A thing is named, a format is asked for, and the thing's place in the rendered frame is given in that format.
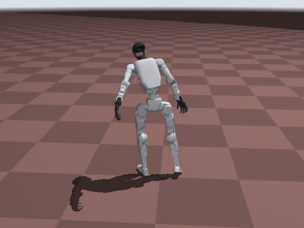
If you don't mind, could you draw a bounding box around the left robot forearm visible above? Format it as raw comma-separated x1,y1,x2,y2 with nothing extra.
116,82,127,103

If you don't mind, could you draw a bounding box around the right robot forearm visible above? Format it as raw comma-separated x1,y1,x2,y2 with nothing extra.
170,80,181,101

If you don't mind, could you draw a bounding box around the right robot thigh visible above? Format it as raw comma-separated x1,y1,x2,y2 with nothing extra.
162,101,176,143

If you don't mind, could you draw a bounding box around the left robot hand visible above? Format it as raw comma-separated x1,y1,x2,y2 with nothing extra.
114,97,121,120

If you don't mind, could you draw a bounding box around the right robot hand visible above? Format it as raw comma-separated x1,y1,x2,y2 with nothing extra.
177,96,188,113

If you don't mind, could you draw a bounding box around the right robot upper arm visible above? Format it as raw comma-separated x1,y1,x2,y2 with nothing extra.
155,58,174,85

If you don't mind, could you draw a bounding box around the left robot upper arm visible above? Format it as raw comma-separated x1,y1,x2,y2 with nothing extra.
122,64,135,89

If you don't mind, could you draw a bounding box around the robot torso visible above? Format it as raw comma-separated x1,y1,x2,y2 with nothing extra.
134,58,162,112

